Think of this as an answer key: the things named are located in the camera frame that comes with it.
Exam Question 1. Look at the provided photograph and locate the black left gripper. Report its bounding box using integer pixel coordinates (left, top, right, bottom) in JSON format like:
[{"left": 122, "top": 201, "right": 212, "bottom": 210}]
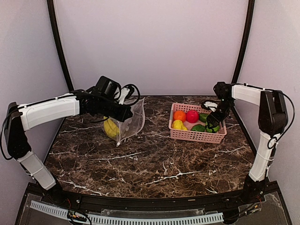
[{"left": 98, "top": 97, "right": 134, "bottom": 122}]

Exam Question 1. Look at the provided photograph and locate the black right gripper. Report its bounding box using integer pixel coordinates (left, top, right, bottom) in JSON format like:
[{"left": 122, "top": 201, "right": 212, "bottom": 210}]
[{"left": 207, "top": 98, "right": 234, "bottom": 128}]

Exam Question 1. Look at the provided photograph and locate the green toy watermelon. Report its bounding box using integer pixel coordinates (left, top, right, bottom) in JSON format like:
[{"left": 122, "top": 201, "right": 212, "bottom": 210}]
[{"left": 208, "top": 125, "right": 220, "bottom": 133}]

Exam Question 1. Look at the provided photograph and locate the yellow toy banana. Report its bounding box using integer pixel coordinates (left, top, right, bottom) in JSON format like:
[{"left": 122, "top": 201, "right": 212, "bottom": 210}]
[{"left": 103, "top": 117, "right": 120, "bottom": 139}]

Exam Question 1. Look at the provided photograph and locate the clear zip top bag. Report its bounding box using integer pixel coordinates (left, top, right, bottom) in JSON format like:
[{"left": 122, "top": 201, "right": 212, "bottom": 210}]
[{"left": 103, "top": 98, "right": 145, "bottom": 146}]

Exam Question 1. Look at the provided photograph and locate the green toy vegetable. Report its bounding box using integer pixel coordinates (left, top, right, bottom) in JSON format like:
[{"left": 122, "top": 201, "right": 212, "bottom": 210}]
[{"left": 191, "top": 124, "right": 206, "bottom": 132}]

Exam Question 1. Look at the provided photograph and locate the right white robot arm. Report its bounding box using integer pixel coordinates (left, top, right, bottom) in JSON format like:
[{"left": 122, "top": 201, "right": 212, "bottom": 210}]
[{"left": 206, "top": 82, "right": 288, "bottom": 182}]

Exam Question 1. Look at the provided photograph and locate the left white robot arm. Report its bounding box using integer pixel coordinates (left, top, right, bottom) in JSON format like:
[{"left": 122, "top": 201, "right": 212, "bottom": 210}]
[{"left": 1, "top": 88, "right": 133, "bottom": 204}]

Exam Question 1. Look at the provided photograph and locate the green orange toy mango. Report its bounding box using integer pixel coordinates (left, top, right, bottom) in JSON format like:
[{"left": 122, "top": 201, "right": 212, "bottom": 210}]
[{"left": 199, "top": 113, "right": 209, "bottom": 123}]

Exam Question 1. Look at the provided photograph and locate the pink plastic basket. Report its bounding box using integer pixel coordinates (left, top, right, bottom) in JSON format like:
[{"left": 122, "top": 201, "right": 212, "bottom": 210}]
[{"left": 169, "top": 103, "right": 227, "bottom": 144}]

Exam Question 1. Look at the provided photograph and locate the red toy apple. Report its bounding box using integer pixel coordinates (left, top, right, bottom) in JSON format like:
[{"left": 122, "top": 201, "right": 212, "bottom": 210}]
[{"left": 186, "top": 110, "right": 199, "bottom": 123}]

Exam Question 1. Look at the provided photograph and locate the orange toy fruit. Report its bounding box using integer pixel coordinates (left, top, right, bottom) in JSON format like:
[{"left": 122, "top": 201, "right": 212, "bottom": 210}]
[{"left": 173, "top": 110, "right": 187, "bottom": 122}]

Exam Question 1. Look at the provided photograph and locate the yellow toy lemon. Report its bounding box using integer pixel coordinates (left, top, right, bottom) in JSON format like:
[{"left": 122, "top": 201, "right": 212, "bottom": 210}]
[{"left": 172, "top": 120, "right": 188, "bottom": 131}]

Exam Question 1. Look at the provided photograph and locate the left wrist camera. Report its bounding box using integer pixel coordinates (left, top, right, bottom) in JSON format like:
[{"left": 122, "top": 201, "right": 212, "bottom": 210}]
[{"left": 95, "top": 76, "right": 120, "bottom": 98}]

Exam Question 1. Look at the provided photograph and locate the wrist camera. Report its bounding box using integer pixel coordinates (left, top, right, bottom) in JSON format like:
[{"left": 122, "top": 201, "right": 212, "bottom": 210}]
[
  {"left": 95, "top": 76, "right": 120, "bottom": 98},
  {"left": 201, "top": 100, "right": 218, "bottom": 112}
]

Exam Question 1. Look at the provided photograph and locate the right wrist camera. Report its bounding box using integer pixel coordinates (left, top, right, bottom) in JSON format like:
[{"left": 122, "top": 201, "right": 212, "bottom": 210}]
[{"left": 201, "top": 100, "right": 218, "bottom": 112}]

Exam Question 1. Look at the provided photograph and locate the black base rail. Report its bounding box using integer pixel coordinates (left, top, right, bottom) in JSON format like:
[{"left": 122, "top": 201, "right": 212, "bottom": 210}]
[{"left": 23, "top": 181, "right": 282, "bottom": 213}]

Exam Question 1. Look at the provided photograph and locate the left black frame post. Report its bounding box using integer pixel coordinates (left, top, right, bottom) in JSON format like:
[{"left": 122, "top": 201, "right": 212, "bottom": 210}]
[{"left": 46, "top": 0, "right": 74, "bottom": 91}]

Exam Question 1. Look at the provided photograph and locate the black frame post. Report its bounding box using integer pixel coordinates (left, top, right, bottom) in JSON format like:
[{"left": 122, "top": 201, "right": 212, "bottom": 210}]
[
  {"left": 231, "top": 0, "right": 255, "bottom": 83},
  {"left": 46, "top": 0, "right": 74, "bottom": 91}
]

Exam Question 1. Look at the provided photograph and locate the white slotted cable duct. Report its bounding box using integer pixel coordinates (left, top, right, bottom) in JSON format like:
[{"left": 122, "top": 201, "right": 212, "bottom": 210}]
[{"left": 30, "top": 200, "right": 224, "bottom": 225}]

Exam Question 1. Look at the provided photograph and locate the right black frame post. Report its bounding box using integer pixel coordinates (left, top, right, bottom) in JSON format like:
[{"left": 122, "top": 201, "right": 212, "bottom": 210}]
[{"left": 231, "top": 0, "right": 255, "bottom": 83}]

